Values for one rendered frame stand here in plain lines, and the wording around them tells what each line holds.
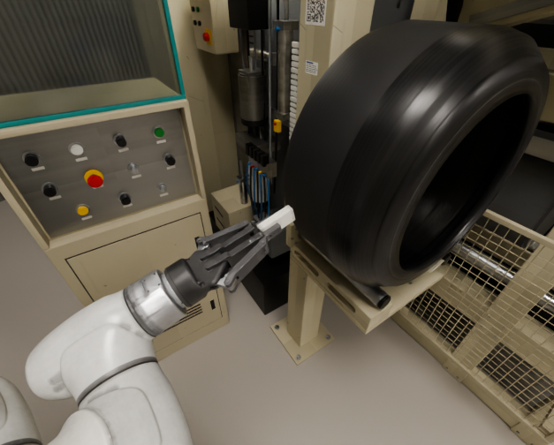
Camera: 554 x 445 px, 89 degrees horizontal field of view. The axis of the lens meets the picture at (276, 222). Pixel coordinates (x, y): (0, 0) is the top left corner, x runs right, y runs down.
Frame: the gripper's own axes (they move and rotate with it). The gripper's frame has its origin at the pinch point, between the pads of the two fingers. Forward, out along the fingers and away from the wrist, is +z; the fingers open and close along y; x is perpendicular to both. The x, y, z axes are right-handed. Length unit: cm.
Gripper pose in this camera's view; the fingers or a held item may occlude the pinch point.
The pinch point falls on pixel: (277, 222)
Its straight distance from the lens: 50.7
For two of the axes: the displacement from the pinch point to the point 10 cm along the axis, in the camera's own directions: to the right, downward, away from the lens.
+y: -5.5, -5.2, 6.5
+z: 8.1, -5.3, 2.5
